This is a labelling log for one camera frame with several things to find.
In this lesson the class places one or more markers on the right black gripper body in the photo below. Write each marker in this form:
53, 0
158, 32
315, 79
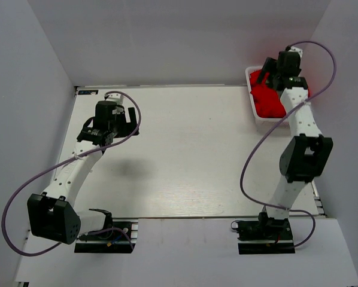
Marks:
277, 75

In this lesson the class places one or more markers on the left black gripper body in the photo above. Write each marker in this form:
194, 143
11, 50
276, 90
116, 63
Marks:
120, 125

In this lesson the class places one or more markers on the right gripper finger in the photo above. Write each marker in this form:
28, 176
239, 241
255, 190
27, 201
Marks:
261, 77
270, 65

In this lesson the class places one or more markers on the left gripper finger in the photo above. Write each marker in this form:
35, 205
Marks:
123, 132
132, 116

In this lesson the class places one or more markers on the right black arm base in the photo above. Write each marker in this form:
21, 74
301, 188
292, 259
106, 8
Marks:
264, 236

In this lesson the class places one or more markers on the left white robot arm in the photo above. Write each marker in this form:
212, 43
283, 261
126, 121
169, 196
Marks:
51, 213

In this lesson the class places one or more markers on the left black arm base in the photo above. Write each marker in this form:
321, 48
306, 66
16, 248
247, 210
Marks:
119, 241

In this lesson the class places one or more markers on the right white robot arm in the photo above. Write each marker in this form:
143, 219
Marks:
306, 155

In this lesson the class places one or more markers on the red t shirts pile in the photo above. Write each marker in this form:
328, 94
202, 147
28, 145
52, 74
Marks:
266, 101

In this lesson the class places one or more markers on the blue table label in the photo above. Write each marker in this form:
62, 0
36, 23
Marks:
87, 92

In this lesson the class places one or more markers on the white plastic basket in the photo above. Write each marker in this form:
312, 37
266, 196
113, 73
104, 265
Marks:
258, 120

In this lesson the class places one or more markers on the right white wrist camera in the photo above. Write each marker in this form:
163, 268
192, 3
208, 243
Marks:
294, 49

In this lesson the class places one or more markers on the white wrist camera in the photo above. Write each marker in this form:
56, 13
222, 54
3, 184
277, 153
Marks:
294, 49
115, 97

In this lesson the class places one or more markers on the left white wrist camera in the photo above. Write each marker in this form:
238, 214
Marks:
115, 97

